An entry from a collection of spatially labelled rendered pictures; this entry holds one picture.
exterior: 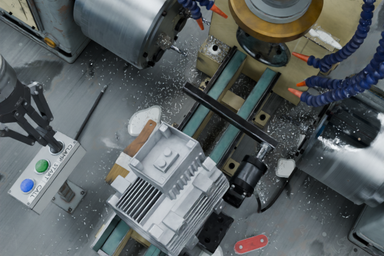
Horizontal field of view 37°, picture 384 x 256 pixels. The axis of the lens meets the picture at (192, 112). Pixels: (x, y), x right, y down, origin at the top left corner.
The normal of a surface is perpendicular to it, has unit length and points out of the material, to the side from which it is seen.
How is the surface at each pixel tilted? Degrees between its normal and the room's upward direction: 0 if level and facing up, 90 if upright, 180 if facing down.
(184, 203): 23
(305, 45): 90
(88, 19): 66
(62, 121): 0
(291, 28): 0
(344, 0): 90
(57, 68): 0
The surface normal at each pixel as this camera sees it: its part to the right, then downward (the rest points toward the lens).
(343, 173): -0.45, 0.54
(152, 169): -0.26, -0.54
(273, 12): 0.06, -0.33
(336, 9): -0.54, 0.78
